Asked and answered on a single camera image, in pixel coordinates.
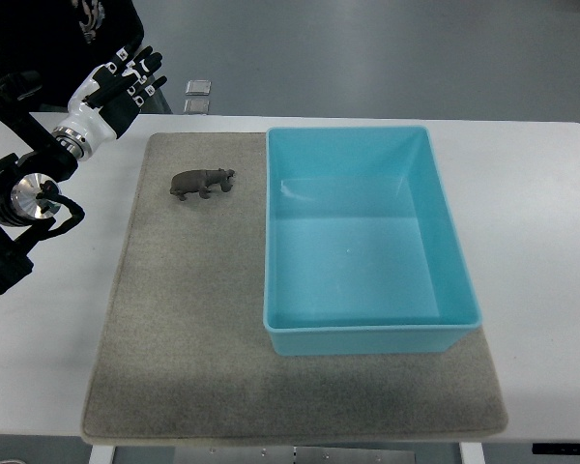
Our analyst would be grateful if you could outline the metal floor plate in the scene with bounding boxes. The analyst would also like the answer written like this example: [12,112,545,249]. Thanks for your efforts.
[184,98,210,115]
[185,79,212,96]

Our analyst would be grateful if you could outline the black white robotic hand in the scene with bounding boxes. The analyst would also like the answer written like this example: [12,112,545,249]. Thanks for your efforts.
[68,45,167,138]

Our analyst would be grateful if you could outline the blue plastic box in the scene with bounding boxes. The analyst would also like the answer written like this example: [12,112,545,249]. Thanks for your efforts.
[263,126,482,356]

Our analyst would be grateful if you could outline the black table control panel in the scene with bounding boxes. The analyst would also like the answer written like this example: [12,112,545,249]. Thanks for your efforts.
[532,443,580,456]

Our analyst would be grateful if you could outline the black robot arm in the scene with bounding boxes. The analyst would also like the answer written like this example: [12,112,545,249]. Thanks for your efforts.
[0,72,117,295]

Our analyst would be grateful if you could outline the brown toy hippo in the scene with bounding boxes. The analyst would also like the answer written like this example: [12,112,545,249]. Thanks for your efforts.
[169,168,235,201]

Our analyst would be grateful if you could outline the upper metal floor plate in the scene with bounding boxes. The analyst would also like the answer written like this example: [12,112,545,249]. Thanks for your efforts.
[185,79,212,96]

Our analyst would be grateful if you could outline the grey felt mat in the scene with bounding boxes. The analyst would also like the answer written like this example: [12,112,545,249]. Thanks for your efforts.
[82,131,508,445]

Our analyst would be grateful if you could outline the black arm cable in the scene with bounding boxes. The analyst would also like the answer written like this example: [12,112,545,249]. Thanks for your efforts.
[37,181,87,239]

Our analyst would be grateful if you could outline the lower metal floor plate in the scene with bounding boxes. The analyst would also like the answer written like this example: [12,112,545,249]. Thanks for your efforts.
[184,98,210,115]

